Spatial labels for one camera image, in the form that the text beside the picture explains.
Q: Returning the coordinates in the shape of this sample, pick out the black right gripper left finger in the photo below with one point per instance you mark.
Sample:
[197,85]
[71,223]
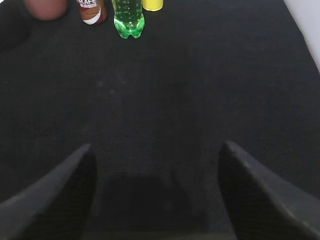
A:
[57,206]

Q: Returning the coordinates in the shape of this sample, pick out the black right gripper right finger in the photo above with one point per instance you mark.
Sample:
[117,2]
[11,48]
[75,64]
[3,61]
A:
[260,204]

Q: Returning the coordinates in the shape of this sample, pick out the green soda bottle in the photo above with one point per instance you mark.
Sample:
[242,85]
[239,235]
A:
[128,18]

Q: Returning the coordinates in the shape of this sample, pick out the red cola bottle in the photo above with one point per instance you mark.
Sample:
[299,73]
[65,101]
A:
[46,10]

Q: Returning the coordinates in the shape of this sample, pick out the yellow paper cup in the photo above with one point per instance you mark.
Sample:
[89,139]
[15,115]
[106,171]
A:
[152,5]

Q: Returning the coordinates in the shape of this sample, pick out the brown coffee drink bottle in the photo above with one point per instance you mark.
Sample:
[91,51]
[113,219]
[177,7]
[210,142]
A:
[92,11]

